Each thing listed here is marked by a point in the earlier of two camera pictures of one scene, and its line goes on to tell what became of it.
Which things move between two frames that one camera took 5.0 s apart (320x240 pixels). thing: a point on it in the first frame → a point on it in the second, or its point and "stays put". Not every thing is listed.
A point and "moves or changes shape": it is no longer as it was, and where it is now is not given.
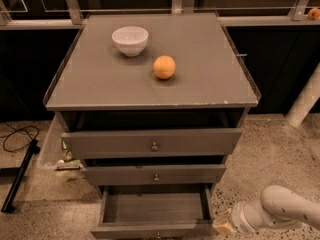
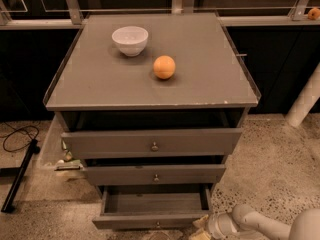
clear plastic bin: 52,157 stays put
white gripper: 236,216 → 216,226
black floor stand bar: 20,176 stays put
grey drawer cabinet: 153,103 stays put
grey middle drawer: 156,175 stays put
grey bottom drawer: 161,211 moves or changes shape
